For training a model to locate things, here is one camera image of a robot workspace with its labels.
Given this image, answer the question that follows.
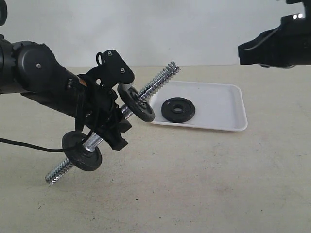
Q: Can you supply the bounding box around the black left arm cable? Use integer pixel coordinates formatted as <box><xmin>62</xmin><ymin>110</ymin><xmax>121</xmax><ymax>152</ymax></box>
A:
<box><xmin>0</xmin><ymin>80</ymin><xmax>98</xmax><ymax>153</ymax></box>

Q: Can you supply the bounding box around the chrome threaded dumbbell bar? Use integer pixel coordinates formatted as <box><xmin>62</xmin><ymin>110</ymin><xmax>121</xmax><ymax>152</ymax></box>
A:
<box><xmin>45</xmin><ymin>61</ymin><xmax>180</xmax><ymax>184</ymax></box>

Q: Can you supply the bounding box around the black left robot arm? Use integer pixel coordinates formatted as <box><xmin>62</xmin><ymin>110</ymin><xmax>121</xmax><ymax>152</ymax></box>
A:
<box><xmin>0</xmin><ymin>38</ymin><xmax>135</xmax><ymax>151</ymax></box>

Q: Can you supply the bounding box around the black weight plate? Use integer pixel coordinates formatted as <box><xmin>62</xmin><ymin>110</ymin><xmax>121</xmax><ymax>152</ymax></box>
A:
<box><xmin>161</xmin><ymin>97</ymin><xmax>195</xmax><ymax>123</ymax></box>
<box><xmin>117</xmin><ymin>85</ymin><xmax>155</xmax><ymax>122</ymax></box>

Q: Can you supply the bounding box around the white plastic tray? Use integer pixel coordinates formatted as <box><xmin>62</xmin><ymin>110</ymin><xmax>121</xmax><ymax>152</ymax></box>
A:
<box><xmin>149</xmin><ymin>81</ymin><xmax>248</xmax><ymax>132</ymax></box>

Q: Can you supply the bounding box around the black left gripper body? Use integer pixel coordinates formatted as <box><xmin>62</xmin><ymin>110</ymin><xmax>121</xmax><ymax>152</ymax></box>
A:
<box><xmin>72</xmin><ymin>67</ymin><xmax>121</xmax><ymax>136</ymax></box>

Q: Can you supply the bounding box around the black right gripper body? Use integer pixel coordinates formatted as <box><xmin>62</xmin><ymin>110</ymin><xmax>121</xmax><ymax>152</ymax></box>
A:
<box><xmin>238</xmin><ymin>0</ymin><xmax>311</xmax><ymax>69</ymax></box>

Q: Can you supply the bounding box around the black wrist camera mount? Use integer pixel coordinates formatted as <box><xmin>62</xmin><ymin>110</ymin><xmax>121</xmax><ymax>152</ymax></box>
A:
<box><xmin>96</xmin><ymin>49</ymin><xmax>135</xmax><ymax>91</ymax></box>

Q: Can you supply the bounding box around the black round plastic disc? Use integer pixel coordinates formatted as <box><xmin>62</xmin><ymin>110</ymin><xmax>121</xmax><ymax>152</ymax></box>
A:
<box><xmin>62</xmin><ymin>131</ymin><xmax>102</xmax><ymax>171</ymax></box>

